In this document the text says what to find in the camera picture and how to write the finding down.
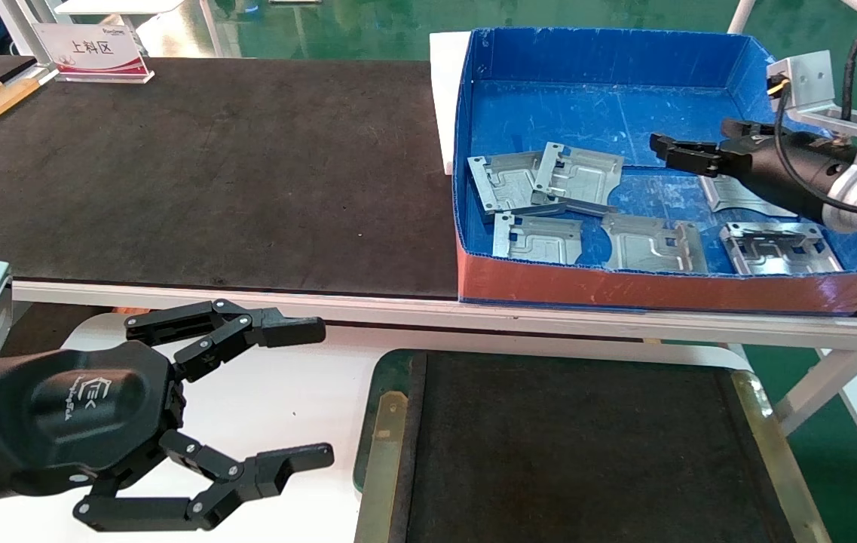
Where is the white foam board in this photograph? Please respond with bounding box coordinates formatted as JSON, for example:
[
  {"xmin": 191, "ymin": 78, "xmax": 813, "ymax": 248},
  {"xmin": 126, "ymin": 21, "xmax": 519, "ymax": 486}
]
[{"xmin": 429, "ymin": 32, "xmax": 472, "ymax": 176}]

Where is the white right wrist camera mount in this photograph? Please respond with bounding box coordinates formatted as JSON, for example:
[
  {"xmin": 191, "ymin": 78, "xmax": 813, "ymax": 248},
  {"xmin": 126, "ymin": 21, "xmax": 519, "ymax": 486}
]
[{"xmin": 766, "ymin": 51, "xmax": 857, "ymax": 170}]

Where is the blue corrugated plastic box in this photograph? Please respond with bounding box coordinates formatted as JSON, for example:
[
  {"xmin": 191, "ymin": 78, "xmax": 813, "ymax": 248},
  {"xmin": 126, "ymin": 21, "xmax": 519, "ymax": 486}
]
[{"xmin": 452, "ymin": 28, "xmax": 857, "ymax": 316}]

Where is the stamped grey metal bracket plate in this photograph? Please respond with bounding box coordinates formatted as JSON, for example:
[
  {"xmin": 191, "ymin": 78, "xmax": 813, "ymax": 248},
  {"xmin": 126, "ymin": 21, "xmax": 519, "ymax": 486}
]
[
  {"xmin": 492, "ymin": 212, "xmax": 583, "ymax": 265},
  {"xmin": 530, "ymin": 142, "xmax": 625, "ymax": 218},
  {"xmin": 600, "ymin": 213, "xmax": 709, "ymax": 275},
  {"xmin": 699, "ymin": 173, "xmax": 798, "ymax": 218},
  {"xmin": 467, "ymin": 151, "xmax": 568, "ymax": 223},
  {"xmin": 720, "ymin": 222, "xmax": 843, "ymax": 276}
]

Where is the acrylic sign with red stripe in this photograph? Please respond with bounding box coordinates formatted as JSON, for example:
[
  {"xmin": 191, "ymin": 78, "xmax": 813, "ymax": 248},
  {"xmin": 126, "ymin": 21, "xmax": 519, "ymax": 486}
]
[{"xmin": 31, "ymin": 23, "xmax": 155, "ymax": 84}]

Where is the black rubber table mat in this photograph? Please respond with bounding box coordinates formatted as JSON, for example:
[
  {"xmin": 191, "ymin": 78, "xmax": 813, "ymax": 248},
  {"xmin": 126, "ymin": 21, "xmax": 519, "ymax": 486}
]
[{"xmin": 0, "ymin": 57, "xmax": 467, "ymax": 299}]

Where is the black camera cable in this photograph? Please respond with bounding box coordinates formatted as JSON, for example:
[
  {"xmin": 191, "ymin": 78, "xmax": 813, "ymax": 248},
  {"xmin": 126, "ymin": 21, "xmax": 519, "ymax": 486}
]
[{"xmin": 773, "ymin": 79, "xmax": 857, "ymax": 221}]

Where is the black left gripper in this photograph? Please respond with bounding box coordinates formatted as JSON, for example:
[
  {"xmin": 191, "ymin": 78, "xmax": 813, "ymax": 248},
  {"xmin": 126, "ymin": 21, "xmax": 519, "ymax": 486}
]
[{"xmin": 0, "ymin": 299, "xmax": 335, "ymax": 532}]

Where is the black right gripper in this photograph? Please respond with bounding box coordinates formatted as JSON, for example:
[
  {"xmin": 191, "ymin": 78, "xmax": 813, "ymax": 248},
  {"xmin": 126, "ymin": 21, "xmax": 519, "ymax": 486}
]
[{"xmin": 650, "ymin": 117, "xmax": 857, "ymax": 223}]

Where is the black container with green rim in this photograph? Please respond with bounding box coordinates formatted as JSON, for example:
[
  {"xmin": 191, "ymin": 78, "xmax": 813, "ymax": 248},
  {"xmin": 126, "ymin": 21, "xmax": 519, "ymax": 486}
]
[{"xmin": 353, "ymin": 348, "xmax": 832, "ymax": 543}]

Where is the white metal frame post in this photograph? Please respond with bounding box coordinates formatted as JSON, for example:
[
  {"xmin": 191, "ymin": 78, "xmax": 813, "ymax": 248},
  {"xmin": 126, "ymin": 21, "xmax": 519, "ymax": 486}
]
[{"xmin": 0, "ymin": 0, "xmax": 60, "ymax": 76}]

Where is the white background table top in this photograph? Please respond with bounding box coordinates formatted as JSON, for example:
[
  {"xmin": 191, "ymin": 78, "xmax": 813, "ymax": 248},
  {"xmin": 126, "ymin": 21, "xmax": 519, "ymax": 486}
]
[{"xmin": 55, "ymin": 0, "xmax": 184, "ymax": 16}]

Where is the white slanted table leg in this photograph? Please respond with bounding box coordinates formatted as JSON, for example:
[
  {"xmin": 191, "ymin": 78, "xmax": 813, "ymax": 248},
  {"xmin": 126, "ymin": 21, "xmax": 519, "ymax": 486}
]
[{"xmin": 775, "ymin": 290, "xmax": 857, "ymax": 437}]

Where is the aluminium table edge rail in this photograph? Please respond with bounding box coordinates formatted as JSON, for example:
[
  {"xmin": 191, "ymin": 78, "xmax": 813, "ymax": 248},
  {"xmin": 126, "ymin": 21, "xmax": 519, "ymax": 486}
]
[{"xmin": 12, "ymin": 281, "xmax": 857, "ymax": 349}]

